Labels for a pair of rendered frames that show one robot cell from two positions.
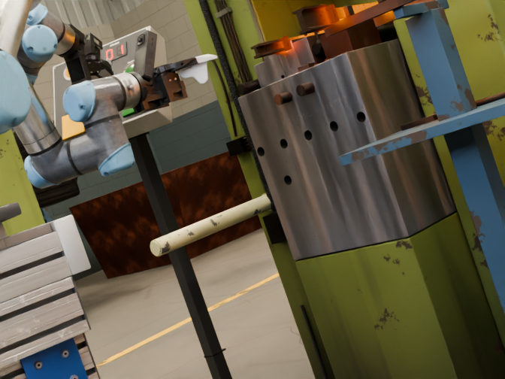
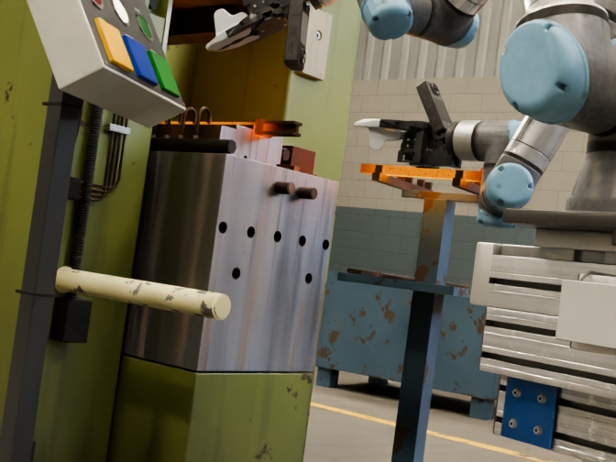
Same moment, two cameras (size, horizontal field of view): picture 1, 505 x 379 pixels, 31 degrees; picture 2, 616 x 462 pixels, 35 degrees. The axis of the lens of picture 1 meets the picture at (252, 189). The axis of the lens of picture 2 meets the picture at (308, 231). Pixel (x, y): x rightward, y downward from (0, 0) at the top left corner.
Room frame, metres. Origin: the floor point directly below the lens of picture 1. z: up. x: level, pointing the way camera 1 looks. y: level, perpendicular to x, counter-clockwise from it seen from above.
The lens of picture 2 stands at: (2.38, 1.96, 0.70)
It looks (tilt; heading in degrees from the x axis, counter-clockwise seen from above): 2 degrees up; 263
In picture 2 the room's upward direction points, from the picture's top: 8 degrees clockwise
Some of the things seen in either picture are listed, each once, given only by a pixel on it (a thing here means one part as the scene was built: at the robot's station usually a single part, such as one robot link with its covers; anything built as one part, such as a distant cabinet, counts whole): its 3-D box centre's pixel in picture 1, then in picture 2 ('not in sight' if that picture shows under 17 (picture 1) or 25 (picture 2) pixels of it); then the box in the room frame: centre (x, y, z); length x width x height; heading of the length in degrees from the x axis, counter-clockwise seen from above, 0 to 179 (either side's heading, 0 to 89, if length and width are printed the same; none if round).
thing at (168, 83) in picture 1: (153, 87); (433, 143); (1.95, 0.13, 0.97); 0.12 x 0.08 x 0.09; 134
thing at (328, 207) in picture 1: (383, 137); (184, 258); (2.39, -0.37, 0.69); 0.56 x 0.38 x 0.45; 134
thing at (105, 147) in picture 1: (103, 148); (500, 195); (1.84, 0.26, 0.88); 0.11 x 0.08 x 0.11; 77
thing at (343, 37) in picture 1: (351, 40); (283, 161); (2.19, -0.34, 0.95); 0.12 x 0.09 x 0.07; 134
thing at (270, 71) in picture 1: (333, 50); (185, 142); (2.42, -0.33, 0.96); 0.42 x 0.20 x 0.09; 134
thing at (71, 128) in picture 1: (74, 125); (111, 46); (2.54, 0.41, 1.01); 0.07 x 0.05 x 0.07; 69
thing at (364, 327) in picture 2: not in sight; (431, 342); (0.81, -4.07, 0.36); 1.21 x 0.81 x 0.72; 140
